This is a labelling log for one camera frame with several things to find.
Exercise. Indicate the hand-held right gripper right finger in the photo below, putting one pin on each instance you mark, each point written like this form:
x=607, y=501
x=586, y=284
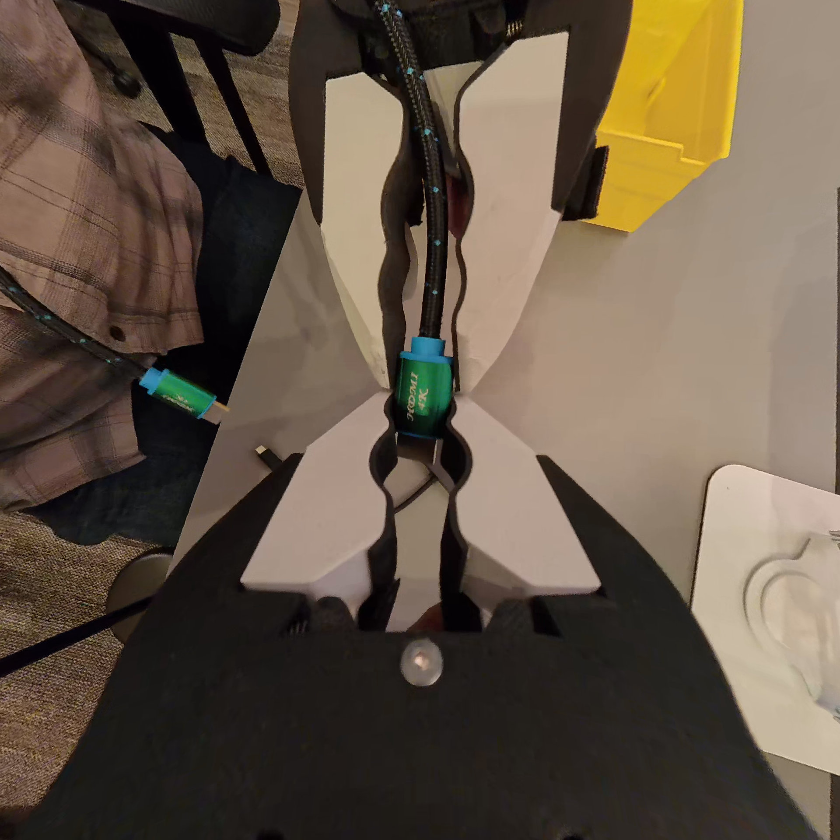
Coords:
x=519, y=519

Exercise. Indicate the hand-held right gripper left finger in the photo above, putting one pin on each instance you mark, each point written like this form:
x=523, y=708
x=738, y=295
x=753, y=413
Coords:
x=322, y=519

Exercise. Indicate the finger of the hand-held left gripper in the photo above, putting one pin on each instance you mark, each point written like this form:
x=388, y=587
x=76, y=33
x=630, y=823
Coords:
x=361, y=197
x=512, y=171

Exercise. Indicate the black office chair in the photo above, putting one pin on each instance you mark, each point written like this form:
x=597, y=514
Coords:
x=197, y=20

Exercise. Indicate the yellow plastic bin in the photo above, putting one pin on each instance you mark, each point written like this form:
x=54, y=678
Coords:
x=670, y=105

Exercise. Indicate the white laptop stand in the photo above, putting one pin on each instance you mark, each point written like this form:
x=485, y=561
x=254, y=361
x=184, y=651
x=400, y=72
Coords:
x=735, y=591

